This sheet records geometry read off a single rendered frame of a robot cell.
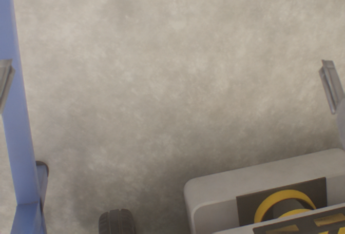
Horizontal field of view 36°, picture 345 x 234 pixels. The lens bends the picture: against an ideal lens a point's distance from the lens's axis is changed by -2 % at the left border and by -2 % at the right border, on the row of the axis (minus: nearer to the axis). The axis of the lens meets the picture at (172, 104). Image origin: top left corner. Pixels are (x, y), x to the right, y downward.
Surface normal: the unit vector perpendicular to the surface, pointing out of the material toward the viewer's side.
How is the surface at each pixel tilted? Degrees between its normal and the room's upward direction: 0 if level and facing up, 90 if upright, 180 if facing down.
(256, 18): 0
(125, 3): 0
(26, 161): 0
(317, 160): 90
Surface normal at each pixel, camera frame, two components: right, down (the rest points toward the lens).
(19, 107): 0.13, 0.33
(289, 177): -0.15, -0.92
